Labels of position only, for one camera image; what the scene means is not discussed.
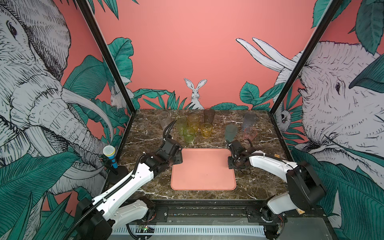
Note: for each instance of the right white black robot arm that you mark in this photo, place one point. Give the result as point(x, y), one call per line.
point(305, 189)

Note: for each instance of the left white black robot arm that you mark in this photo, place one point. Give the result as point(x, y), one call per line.
point(96, 219)

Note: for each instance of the light green tall glass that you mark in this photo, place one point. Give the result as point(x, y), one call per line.
point(181, 124)

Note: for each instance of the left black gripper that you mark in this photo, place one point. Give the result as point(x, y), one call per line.
point(179, 157)

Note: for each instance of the black frame post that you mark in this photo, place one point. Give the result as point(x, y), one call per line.
point(103, 47)
point(325, 20)

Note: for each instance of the left black frame post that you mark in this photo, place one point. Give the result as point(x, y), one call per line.
point(103, 47)

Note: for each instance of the white ventilation grille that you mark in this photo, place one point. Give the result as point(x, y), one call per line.
point(168, 230)

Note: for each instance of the amber tall glass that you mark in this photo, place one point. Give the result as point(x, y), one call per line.
point(194, 122)

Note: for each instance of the blue yellow toy microphone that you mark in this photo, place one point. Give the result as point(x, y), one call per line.
point(110, 152)

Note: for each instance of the right black frame post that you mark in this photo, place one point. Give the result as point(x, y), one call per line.
point(325, 20)

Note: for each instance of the pink square tray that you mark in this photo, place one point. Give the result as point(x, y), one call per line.
point(203, 170)

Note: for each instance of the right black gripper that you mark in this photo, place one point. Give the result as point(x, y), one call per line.
point(230, 163)

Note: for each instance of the dark brown glass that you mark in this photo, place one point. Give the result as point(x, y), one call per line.
point(209, 115)

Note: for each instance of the clear glass tumbler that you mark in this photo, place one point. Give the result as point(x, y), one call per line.
point(165, 119)

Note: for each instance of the pink glass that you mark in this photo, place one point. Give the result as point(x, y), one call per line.
point(250, 134)

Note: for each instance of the teal wine glass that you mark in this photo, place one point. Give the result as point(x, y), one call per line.
point(230, 132)

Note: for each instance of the green short glass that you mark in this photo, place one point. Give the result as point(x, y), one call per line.
point(189, 134)

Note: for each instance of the grey tall glass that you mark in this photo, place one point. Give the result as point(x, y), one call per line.
point(249, 120)

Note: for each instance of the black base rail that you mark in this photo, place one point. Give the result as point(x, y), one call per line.
point(257, 211)

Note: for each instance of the yellow short glass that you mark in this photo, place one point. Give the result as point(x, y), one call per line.
point(206, 130)

